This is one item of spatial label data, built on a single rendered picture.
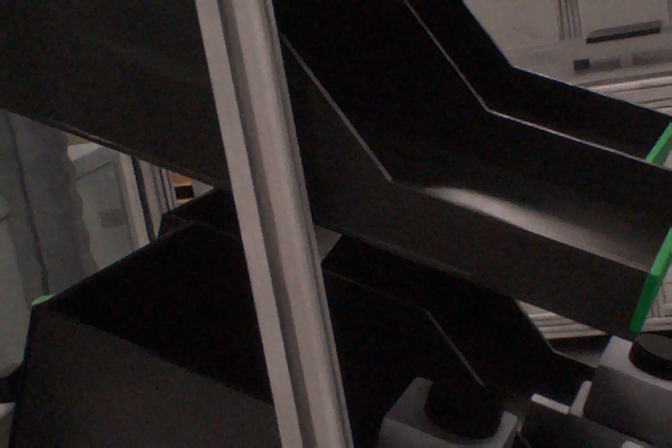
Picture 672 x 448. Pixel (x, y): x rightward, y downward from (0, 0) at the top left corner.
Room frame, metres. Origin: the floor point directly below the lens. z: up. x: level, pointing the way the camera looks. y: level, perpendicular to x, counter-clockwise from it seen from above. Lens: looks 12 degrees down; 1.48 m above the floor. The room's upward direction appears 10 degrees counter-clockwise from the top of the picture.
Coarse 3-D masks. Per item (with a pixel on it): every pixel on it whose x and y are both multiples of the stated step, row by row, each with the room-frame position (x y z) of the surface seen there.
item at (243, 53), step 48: (240, 0) 0.40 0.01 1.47; (240, 48) 0.40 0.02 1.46; (240, 96) 0.41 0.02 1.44; (288, 96) 0.41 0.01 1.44; (240, 144) 0.40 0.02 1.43; (288, 144) 0.40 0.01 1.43; (144, 192) 0.76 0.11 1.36; (240, 192) 0.40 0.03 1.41; (288, 192) 0.40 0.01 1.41; (144, 240) 0.76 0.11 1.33; (288, 240) 0.40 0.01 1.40; (288, 288) 0.40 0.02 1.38; (288, 336) 0.41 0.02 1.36; (288, 384) 0.40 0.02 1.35; (336, 384) 0.41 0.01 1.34; (288, 432) 0.40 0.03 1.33; (336, 432) 0.40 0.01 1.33
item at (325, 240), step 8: (320, 232) 0.44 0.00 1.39; (328, 232) 0.45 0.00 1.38; (336, 232) 0.46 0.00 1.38; (320, 240) 0.44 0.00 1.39; (328, 240) 0.45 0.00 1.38; (336, 240) 0.46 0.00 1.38; (320, 248) 0.43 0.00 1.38; (328, 248) 0.44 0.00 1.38; (320, 256) 0.43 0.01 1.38; (0, 408) 0.55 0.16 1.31; (8, 408) 0.54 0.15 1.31; (0, 416) 0.54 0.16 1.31; (8, 416) 0.54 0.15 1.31; (0, 424) 0.53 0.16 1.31; (8, 424) 0.54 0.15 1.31; (0, 432) 0.53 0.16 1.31; (8, 432) 0.54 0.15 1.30; (0, 440) 0.53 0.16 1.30
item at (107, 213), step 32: (0, 128) 1.41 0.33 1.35; (0, 160) 1.39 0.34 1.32; (96, 160) 1.63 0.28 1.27; (0, 192) 1.38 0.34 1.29; (96, 192) 1.61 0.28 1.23; (0, 224) 1.36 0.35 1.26; (32, 224) 1.43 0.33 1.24; (96, 224) 1.59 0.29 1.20; (128, 224) 1.69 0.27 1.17; (0, 256) 1.34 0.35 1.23; (32, 256) 1.41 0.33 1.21; (96, 256) 1.57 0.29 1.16; (0, 288) 1.33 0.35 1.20; (32, 288) 1.40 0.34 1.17; (0, 320) 1.32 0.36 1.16; (0, 352) 1.30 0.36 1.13
